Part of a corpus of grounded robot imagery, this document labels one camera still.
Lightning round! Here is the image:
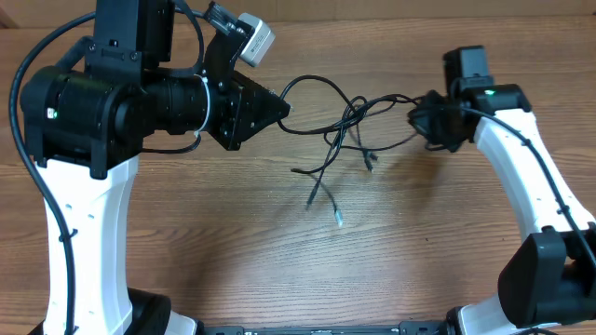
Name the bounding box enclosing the black USB cable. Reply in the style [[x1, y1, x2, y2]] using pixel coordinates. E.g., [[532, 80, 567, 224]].
[[278, 74, 420, 210]]

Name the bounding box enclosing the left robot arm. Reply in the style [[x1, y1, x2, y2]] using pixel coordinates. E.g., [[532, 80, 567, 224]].
[[9, 0, 290, 334]]

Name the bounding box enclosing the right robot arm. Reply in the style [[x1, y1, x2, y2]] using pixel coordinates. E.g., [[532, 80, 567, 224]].
[[408, 46, 595, 334]]

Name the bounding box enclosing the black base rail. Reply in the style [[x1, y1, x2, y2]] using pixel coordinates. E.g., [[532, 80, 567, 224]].
[[197, 321, 457, 335]]

